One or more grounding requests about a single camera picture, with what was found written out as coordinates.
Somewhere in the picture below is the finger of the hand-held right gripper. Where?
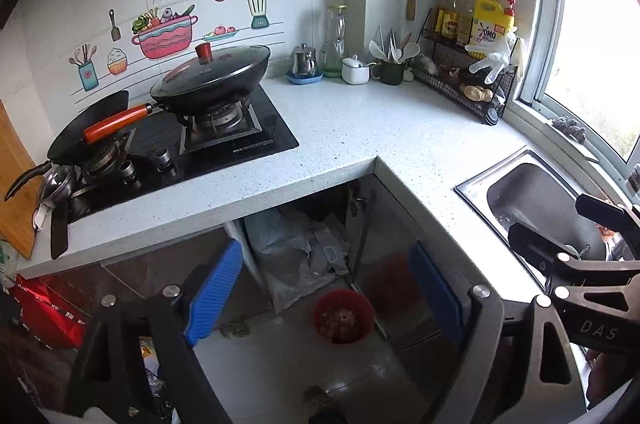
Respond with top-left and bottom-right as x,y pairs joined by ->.
507,224 -> 640,300
576,194 -> 640,250

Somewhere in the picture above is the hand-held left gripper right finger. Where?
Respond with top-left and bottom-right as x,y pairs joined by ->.
410,239 -> 587,424

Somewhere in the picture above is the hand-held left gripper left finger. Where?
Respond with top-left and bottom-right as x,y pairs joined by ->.
64,238 -> 245,424

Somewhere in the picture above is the red plastic bin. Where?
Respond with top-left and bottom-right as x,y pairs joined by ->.
313,289 -> 376,346

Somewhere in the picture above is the person's right hand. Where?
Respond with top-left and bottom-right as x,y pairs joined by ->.
586,349 -> 618,410

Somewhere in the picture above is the grey floor rag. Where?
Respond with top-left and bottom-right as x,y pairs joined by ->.
220,321 -> 251,340

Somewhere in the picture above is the stainless steel sink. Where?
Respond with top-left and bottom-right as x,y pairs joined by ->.
454,145 -> 640,290

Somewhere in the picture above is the grey cabinet door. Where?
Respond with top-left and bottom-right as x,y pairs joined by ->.
30,224 -> 261,330

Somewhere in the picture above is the large white woven sack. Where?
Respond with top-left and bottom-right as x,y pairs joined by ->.
244,206 -> 351,315

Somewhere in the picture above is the patterned metal cabinet door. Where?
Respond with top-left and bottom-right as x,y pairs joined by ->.
345,174 -> 481,345

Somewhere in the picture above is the dark scouring pad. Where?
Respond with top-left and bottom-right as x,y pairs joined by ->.
549,115 -> 587,144

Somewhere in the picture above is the pile of colourful packaging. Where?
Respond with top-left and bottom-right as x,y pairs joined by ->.
137,336 -> 173,424

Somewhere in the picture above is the black gas stove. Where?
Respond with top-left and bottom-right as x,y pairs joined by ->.
50,91 -> 301,225

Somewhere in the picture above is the red cardboard box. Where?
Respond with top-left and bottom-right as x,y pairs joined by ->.
10,274 -> 88,350

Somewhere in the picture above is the clear disposable glove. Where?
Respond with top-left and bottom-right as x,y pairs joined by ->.
465,31 -> 526,86

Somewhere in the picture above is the large black wok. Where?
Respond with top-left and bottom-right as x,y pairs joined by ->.
82,45 -> 272,144

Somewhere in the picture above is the small black frying pan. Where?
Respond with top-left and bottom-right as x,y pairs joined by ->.
4,90 -> 137,202

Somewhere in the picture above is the wooden board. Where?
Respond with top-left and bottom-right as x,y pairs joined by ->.
0,99 -> 38,261

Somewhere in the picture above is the dark utensil cup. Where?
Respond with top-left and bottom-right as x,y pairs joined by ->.
370,60 -> 407,86

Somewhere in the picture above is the glass wok lid red knob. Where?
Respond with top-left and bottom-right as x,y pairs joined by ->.
150,42 -> 272,100

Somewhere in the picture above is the yellow detergent jug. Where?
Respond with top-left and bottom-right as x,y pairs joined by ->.
471,0 -> 516,55

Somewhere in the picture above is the blue saucer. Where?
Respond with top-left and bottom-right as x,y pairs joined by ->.
286,70 -> 325,86

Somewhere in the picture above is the white ceramic sugar jar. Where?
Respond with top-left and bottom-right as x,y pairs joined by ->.
341,54 -> 376,86

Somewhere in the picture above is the dark soy sauce bottle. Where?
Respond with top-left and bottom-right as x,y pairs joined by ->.
459,0 -> 476,46

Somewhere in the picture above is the amber oil bottle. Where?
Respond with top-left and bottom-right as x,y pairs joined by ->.
445,0 -> 462,42
432,0 -> 451,40

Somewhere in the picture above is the small steel teapot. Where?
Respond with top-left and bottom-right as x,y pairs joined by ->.
291,43 -> 319,77

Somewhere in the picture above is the tall glass bottle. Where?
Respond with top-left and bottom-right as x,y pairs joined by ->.
320,5 -> 348,78

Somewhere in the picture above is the beige bag with white handle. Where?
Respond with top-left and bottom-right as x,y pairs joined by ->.
310,229 -> 351,277

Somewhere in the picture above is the white window frame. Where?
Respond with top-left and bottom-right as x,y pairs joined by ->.
515,0 -> 640,185

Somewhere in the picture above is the black wire rack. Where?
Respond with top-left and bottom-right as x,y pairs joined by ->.
411,6 -> 523,125

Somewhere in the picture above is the kitchen wall sticker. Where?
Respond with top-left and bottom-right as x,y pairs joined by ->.
67,0 -> 286,97

